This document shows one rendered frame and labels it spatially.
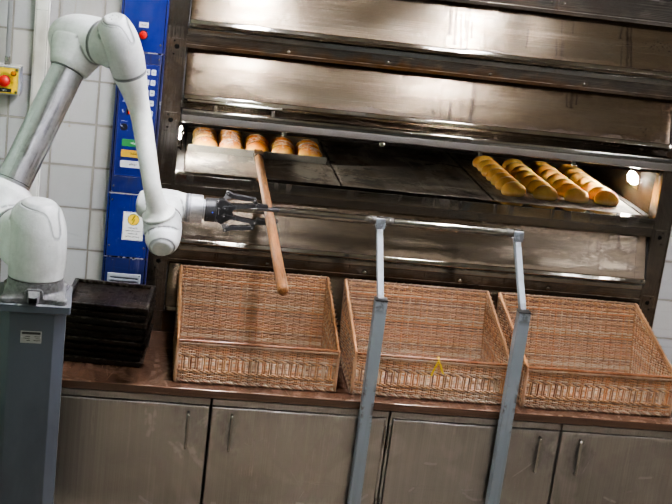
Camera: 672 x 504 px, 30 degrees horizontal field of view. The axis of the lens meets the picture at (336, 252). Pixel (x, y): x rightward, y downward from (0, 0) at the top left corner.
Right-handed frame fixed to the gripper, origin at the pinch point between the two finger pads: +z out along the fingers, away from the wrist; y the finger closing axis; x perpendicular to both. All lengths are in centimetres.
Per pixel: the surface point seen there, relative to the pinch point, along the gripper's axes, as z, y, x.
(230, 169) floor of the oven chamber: -10, 1, -72
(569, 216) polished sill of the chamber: 116, 3, -56
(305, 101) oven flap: 13, -30, -54
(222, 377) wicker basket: -9, 58, -6
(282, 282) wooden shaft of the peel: 0, -1, 77
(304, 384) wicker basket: 19, 60, -10
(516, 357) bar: 87, 40, 4
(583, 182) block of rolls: 134, -2, -98
